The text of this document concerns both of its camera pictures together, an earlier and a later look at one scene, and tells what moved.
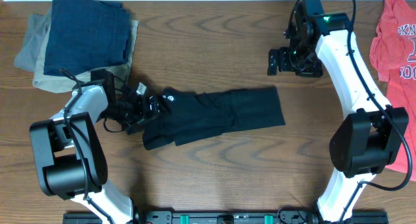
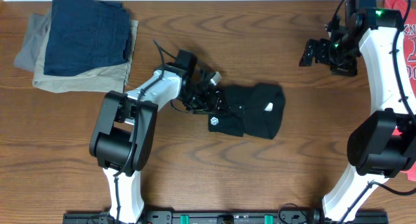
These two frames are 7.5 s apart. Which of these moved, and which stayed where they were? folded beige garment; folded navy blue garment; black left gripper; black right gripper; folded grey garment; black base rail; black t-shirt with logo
Moved: black right gripper; black t-shirt with logo; black left gripper
Stayed: folded beige garment; black base rail; folded navy blue garment; folded grey garment
